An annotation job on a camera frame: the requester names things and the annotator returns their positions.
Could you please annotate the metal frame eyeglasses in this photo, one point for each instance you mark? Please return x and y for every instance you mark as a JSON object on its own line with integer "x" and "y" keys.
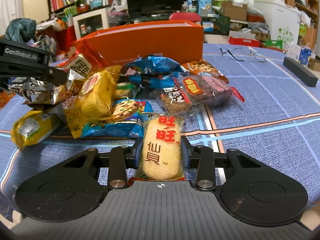
{"x": 244, "y": 54}

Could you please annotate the black rectangular case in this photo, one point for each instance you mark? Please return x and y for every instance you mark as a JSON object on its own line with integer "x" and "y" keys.
{"x": 301, "y": 72}

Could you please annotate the yellow snack pack lower left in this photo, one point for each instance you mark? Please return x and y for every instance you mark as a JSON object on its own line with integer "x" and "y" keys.
{"x": 33, "y": 127}

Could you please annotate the silver foil snack packet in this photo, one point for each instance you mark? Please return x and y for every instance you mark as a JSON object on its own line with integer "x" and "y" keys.
{"x": 35, "y": 91}

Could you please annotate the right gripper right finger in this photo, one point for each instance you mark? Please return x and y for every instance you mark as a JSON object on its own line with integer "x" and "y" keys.
{"x": 246, "y": 188}

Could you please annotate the white chest freezer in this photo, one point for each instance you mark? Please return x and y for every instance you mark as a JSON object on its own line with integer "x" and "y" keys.
{"x": 283, "y": 20}

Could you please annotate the blue patterned tablecloth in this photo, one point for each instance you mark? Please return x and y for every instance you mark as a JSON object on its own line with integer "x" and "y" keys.
{"x": 277, "y": 124}

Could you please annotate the blue wafer snack packet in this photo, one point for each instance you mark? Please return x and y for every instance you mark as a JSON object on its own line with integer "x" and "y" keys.
{"x": 156, "y": 72}

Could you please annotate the white glass-door cabinet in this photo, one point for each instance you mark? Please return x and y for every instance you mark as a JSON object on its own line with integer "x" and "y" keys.
{"x": 88, "y": 22}

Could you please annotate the yellow cake snack packet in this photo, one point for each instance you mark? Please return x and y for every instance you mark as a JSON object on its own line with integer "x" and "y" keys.
{"x": 94, "y": 101}

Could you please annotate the white air conditioner unit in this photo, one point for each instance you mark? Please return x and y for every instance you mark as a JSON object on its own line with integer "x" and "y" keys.
{"x": 36, "y": 10}

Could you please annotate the blue cookie snack packet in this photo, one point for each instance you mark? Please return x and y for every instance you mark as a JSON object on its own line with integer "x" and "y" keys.
{"x": 126, "y": 120}

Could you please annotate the orange cookie snack packet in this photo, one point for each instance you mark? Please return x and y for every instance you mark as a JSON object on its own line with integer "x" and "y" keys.
{"x": 204, "y": 68}

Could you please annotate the brown cardboard box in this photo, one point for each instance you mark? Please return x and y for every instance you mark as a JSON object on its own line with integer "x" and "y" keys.
{"x": 234, "y": 11}

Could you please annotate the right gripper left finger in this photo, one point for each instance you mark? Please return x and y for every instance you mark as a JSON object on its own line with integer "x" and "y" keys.
{"x": 78, "y": 185}

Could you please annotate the red-label dark snack packet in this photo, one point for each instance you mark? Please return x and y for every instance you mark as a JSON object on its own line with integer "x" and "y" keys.
{"x": 206, "y": 90}

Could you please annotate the Want Want rice cracker pack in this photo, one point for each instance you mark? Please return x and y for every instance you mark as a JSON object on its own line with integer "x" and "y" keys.
{"x": 161, "y": 157}

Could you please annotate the clear brown cracker packet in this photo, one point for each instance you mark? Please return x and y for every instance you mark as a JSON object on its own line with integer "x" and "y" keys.
{"x": 173, "y": 101}

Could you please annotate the dark green down jacket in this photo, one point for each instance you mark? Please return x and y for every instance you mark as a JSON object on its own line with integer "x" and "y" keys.
{"x": 21, "y": 30}

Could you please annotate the red folding chair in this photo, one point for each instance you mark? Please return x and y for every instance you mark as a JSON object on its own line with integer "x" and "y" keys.
{"x": 187, "y": 16}

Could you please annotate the orange cardboard box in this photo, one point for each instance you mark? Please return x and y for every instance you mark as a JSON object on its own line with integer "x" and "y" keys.
{"x": 181, "y": 41}

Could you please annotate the orange-red snack bag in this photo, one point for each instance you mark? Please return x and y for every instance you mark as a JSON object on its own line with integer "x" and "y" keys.
{"x": 84, "y": 61}

